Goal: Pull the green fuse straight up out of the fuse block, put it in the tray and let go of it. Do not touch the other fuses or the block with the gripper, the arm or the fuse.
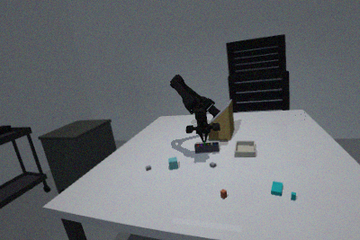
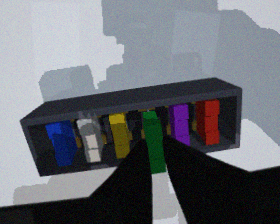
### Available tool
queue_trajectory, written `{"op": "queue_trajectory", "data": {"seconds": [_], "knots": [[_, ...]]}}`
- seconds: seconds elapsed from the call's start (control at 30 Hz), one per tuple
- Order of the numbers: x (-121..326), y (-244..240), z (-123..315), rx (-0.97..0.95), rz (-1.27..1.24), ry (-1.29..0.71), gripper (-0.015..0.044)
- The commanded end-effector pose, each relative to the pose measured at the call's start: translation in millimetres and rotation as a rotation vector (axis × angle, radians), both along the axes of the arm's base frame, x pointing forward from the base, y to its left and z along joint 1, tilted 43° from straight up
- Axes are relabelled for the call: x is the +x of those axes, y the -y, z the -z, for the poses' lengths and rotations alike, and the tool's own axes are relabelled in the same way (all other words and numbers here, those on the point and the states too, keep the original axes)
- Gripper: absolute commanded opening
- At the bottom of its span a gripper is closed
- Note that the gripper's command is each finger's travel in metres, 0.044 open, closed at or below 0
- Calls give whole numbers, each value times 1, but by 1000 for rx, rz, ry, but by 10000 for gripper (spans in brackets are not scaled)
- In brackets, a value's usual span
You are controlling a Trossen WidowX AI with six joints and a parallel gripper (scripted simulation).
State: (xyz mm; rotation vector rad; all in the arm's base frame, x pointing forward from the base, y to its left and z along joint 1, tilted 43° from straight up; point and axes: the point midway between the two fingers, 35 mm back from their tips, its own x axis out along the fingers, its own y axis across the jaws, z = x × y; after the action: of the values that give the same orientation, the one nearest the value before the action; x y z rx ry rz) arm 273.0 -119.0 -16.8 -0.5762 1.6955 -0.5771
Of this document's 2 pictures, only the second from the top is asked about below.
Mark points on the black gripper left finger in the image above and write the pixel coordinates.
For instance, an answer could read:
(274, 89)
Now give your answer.
(126, 197)

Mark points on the purple fuse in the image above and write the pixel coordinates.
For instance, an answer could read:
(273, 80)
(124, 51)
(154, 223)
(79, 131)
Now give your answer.
(179, 115)

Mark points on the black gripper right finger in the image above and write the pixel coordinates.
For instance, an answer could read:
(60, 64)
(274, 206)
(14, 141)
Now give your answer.
(211, 191)

